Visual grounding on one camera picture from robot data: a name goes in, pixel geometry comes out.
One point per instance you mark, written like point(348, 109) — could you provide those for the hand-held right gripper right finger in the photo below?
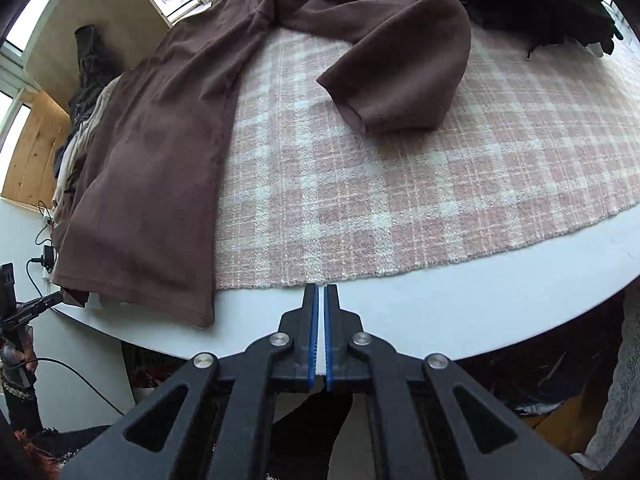
point(329, 330)

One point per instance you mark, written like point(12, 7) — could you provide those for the black clothes pile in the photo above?
point(530, 0)

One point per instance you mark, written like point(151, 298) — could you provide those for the pine slatted board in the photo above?
point(37, 155)

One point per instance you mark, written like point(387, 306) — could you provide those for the brown long-sleeve garment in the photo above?
point(165, 160)

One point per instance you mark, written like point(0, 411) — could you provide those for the beige knit garment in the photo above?
point(80, 145)

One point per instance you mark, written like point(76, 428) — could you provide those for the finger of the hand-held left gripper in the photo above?
point(42, 304)

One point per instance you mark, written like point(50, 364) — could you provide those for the white power socket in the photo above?
point(50, 220)

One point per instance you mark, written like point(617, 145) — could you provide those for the pink plaid blanket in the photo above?
point(350, 200)

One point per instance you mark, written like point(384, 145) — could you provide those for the light plywood board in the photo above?
point(95, 5)

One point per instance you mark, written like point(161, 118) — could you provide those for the black power adapter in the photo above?
point(48, 255)

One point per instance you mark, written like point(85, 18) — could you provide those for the person's left hand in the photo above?
point(24, 355)

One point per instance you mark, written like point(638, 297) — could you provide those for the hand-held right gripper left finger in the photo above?
point(313, 330)

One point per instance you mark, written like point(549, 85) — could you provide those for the white lace cloth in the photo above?
point(617, 400)

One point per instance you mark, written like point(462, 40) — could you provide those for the dark grey garment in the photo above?
point(92, 65)

